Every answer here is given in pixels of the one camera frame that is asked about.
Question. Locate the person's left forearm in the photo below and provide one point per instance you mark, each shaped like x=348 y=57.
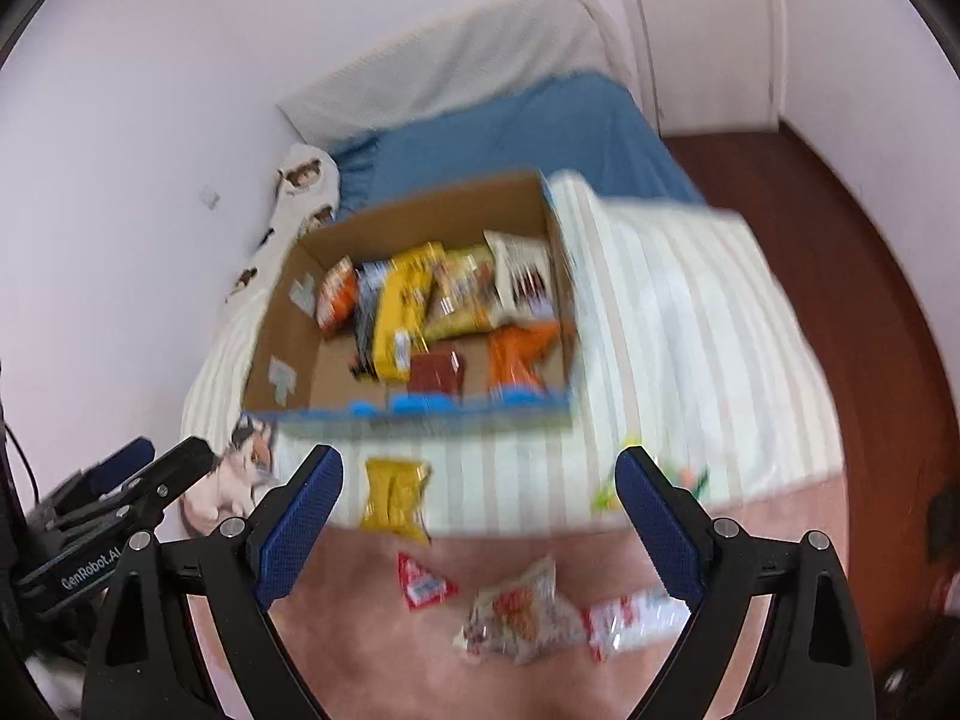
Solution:
x=49 y=690

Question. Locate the printed cardboard box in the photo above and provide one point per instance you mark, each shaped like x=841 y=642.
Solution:
x=292 y=315

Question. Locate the white wall socket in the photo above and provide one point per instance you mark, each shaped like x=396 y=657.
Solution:
x=211 y=196

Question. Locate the black and yellow snack bag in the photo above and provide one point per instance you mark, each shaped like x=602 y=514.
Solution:
x=401 y=307

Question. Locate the white and red snack packet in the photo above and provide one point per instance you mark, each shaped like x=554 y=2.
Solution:
x=622 y=619

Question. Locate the clear mixed snack packet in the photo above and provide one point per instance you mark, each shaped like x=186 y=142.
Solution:
x=517 y=607

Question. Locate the yellow biscuit packet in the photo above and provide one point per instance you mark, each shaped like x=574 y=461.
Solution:
x=461 y=300

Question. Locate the brown snack packet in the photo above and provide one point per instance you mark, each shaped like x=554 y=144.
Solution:
x=439 y=371

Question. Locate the blue ruffled pillow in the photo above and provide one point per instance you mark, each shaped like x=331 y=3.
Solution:
x=356 y=172

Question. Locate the cat print blanket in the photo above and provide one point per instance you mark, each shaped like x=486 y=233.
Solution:
x=675 y=315

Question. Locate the black power adapter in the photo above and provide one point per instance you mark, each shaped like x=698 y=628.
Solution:
x=943 y=525

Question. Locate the white chocolate stick packet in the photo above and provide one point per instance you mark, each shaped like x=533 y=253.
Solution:
x=525 y=270

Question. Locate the grey pillow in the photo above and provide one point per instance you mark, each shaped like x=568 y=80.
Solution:
x=450 y=67

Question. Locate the blue bed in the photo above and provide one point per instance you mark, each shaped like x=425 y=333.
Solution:
x=525 y=135

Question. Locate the small red snack packet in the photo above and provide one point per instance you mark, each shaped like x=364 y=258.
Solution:
x=420 y=581

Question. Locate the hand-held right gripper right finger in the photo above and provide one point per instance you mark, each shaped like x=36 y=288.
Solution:
x=664 y=532

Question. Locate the bear print pillow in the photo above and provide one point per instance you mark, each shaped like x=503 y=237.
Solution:
x=304 y=172

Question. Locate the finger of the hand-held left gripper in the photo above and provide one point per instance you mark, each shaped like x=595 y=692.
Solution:
x=176 y=465
x=120 y=461

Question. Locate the green candy ball packet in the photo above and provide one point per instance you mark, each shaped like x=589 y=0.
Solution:
x=607 y=499

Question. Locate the plain orange snack packet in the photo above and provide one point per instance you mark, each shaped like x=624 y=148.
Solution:
x=517 y=352

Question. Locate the gold snack packet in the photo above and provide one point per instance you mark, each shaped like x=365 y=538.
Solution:
x=394 y=495

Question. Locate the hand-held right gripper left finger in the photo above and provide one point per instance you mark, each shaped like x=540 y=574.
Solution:
x=300 y=525

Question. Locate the white door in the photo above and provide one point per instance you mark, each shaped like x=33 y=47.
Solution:
x=712 y=30

